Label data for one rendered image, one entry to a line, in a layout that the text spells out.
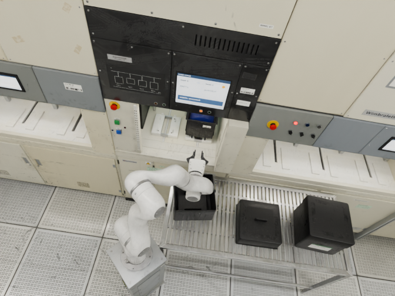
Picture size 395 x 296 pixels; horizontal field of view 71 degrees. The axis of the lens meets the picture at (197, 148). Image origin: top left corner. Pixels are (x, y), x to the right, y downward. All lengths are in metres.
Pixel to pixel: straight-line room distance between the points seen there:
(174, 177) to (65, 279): 1.76
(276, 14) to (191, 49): 0.40
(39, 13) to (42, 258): 2.01
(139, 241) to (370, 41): 1.39
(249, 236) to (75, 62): 1.47
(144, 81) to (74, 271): 1.80
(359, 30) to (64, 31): 1.32
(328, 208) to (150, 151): 1.31
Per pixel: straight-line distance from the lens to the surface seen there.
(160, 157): 2.10
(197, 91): 1.55
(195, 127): 2.07
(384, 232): 3.35
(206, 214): 1.91
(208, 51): 1.39
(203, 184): 1.48
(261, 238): 1.94
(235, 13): 1.29
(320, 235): 1.94
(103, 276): 2.70
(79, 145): 2.27
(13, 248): 3.00
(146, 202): 1.17
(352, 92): 1.65
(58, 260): 2.83
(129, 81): 1.60
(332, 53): 1.46
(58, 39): 1.60
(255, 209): 2.01
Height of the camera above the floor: 2.61
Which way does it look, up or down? 53 degrees down
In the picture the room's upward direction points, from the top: 11 degrees clockwise
